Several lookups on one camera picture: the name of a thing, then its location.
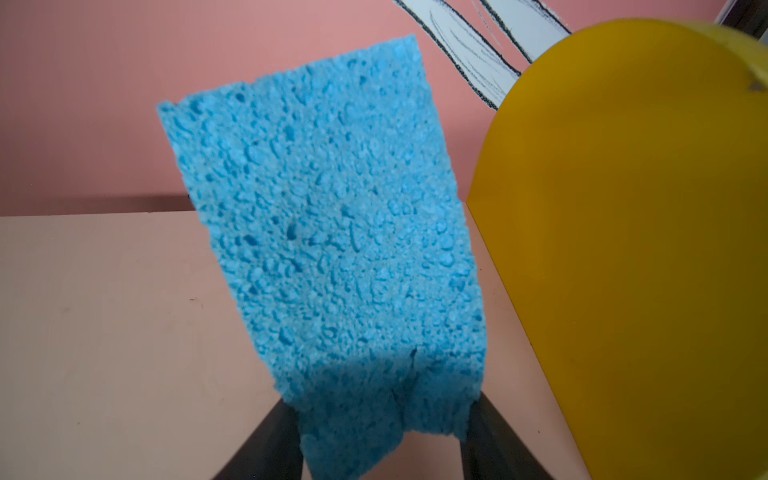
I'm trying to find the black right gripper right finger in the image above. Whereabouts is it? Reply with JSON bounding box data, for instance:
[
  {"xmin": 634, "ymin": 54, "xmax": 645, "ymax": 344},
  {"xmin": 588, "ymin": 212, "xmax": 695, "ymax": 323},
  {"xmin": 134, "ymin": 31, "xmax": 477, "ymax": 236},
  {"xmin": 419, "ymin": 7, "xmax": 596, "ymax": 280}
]
[{"xmin": 460, "ymin": 393, "xmax": 553, "ymax": 480}]

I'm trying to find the yellow pink blue shelf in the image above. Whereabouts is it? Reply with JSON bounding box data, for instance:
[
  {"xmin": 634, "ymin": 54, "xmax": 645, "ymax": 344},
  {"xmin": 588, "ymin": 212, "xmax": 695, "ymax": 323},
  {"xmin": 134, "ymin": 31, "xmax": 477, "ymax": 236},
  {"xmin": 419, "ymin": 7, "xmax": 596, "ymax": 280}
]
[{"xmin": 1, "ymin": 19, "xmax": 767, "ymax": 479}]

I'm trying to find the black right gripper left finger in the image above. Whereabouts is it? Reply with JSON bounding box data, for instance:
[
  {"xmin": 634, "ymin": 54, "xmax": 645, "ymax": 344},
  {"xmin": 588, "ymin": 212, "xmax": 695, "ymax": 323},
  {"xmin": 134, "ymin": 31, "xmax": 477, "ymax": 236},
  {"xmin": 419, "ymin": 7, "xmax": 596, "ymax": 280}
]
[{"xmin": 214, "ymin": 400, "xmax": 303, "ymax": 480}]

